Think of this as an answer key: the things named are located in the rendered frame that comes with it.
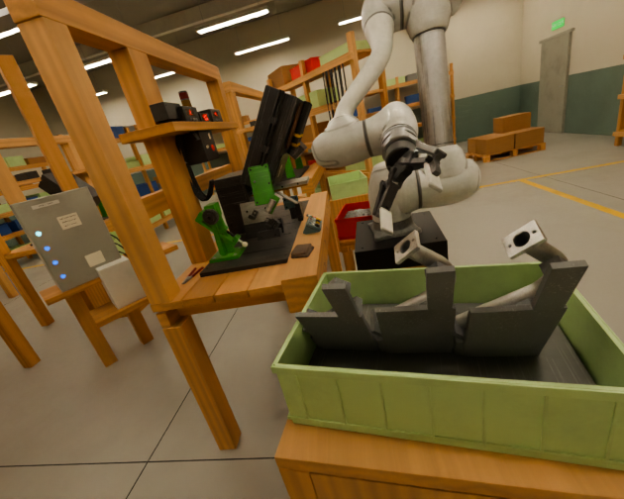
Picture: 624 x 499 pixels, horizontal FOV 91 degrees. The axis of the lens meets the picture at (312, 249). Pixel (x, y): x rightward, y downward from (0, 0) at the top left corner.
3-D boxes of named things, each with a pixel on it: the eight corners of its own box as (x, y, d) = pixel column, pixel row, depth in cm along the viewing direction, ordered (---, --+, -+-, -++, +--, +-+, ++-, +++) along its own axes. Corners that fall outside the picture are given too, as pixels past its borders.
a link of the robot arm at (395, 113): (423, 152, 79) (373, 166, 84) (416, 124, 90) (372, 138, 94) (416, 114, 72) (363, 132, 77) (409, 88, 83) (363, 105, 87)
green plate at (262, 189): (278, 202, 174) (271, 165, 171) (275, 202, 166) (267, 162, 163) (260, 206, 176) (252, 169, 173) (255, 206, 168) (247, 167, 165)
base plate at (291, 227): (309, 202, 235) (308, 199, 234) (288, 262, 133) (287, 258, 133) (258, 212, 241) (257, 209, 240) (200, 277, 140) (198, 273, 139)
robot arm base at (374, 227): (406, 215, 137) (405, 203, 134) (422, 233, 116) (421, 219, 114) (365, 223, 139) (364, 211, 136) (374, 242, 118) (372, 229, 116)
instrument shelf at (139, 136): (239, 128, 208) (238, 121, 207) (175, 131, 125) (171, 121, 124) (205, 136, 212) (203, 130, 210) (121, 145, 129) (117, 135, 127)
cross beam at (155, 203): (234, 175, 241) (230, 163, 238) (133, 227, 121) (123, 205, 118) (228, 176, 242) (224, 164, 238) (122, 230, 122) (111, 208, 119)
